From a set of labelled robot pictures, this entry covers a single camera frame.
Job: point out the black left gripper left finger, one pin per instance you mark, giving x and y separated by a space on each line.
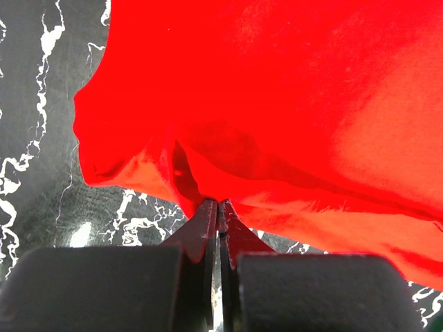
197 240

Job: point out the red t shirt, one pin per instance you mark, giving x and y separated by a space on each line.
321 121

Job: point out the black marbled table mat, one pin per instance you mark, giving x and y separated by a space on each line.
49 51

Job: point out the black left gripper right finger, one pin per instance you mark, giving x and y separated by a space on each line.
235 239

